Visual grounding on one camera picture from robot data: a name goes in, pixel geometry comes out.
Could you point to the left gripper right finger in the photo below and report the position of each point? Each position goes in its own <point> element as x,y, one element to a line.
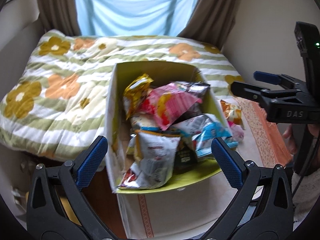
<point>262,206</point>

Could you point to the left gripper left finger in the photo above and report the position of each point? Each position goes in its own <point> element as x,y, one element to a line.
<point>46,216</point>

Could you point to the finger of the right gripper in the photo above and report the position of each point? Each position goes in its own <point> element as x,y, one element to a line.
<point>282,80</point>
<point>249,92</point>

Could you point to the pink marshmallow bag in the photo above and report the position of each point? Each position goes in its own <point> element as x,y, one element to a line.
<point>167,103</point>

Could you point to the person's right hand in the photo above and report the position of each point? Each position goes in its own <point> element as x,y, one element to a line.
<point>288,134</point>

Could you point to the orange white snack bag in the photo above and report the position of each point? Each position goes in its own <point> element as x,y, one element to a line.
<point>232,112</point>

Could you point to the white pink snack bag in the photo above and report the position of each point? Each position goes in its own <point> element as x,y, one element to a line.
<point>237,131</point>

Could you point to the light blue snack bag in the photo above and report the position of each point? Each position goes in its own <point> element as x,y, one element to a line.
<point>211,130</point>

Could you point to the pink floral tablecloth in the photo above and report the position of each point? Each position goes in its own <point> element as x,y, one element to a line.
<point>191,202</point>

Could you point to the right brown curtain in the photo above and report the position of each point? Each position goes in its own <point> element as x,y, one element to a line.
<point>211,21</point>

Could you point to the brown curtain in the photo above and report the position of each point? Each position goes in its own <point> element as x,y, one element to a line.
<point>211,21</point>
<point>60,15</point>

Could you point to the black yellow snack bag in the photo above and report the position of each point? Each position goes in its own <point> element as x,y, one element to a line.
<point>185,158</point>

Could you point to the floral striped quilt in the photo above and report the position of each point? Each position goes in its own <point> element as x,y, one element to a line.
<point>57,107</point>

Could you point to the white grey snack bag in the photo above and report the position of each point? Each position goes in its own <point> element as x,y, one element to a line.
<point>154,161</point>

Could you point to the gold foil snack bag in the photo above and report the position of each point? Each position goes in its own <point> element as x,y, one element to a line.
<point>135,93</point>

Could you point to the blue window cloth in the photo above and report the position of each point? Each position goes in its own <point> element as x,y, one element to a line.
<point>133,17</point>

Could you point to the left brown curtain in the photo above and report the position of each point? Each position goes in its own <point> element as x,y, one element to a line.
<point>60,15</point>

